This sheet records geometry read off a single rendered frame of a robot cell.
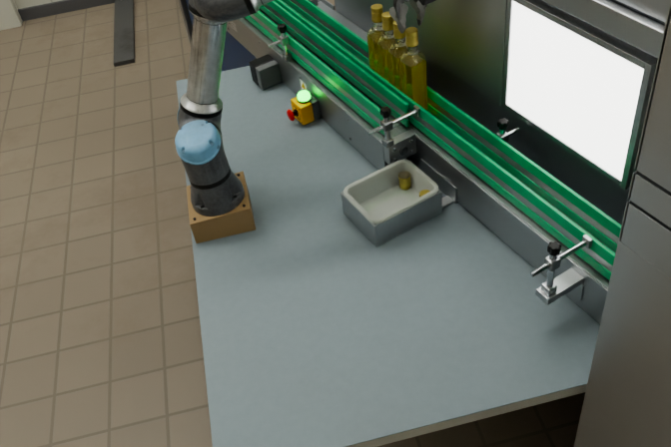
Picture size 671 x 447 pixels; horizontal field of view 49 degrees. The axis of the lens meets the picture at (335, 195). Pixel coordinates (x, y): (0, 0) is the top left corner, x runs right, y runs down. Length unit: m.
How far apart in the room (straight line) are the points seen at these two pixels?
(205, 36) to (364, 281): 0.75
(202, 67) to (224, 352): 0.73
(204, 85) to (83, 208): 1.69
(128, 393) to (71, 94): 2.12
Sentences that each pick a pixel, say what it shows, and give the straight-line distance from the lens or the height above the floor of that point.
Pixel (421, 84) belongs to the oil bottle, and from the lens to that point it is 2.12.
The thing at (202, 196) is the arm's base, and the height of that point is 0.89.
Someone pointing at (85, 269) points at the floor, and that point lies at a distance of 3.28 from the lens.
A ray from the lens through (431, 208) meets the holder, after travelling 2.03.
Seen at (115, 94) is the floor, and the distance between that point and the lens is 4.29.
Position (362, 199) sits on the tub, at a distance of 2.08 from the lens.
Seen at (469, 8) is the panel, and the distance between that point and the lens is 2.02.
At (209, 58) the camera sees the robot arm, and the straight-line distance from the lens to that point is 1.96.
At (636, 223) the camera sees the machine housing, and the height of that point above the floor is 1.30.
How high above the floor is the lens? 2.19
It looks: 42 degrees down
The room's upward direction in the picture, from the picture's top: 8 degrees counter-clockwise
